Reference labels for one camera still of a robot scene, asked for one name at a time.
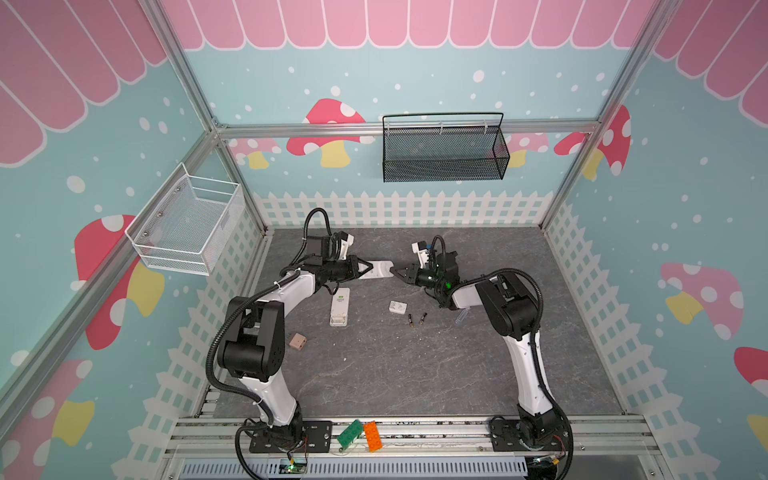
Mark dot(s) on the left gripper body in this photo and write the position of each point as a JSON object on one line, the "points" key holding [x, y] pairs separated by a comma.
{"points": [[342, 270]]}

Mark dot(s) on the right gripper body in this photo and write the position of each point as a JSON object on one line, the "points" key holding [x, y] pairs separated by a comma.
{"points": [[417, 275]]}

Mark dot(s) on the white remote control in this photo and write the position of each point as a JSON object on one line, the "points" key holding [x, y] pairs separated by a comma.
{"points": [[339, 311], [379, 270]]}

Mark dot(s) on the white battery cover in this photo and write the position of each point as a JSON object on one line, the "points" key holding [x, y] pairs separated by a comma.
{"points": [[397, 307]]}

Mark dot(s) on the clear handle screwdriver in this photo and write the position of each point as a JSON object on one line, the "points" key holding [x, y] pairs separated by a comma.
{"points": [[462, 316]]}

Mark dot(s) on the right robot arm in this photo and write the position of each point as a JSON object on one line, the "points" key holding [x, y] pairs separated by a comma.
{"points": [[514, 305]]}

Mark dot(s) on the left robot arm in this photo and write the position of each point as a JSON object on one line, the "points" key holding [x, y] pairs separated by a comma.
{"points": [[246, 354]]}

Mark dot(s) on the small beige block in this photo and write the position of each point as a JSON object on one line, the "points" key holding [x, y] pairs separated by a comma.
{"points": [[298, 341]]}

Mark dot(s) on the green toy brick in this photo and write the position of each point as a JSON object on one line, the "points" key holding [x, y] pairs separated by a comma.
{"points": [[350, 434]]}

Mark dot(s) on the orange toy brick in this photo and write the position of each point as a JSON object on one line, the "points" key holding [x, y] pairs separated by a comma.
{"points": [[372, 436]]}

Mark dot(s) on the small green circuit board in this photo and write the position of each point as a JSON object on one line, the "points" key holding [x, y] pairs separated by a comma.
{"points": [[292, 467]]}

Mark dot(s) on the black mesh wall basket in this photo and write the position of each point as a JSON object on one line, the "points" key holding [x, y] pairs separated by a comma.
{"points": [[441, 147]]}

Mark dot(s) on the white wire wall basket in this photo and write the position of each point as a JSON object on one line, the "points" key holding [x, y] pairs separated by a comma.
{"points": [[186, 225]]}

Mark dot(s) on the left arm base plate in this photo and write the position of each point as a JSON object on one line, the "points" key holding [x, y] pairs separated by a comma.
{"points": [[311, 437]]}

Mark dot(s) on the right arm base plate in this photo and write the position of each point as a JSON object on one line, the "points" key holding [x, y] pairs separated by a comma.
{"points": [[537, 433]]}

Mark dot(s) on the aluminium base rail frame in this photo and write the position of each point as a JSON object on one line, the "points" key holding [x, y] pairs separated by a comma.
{"points": [[442, 447]]}

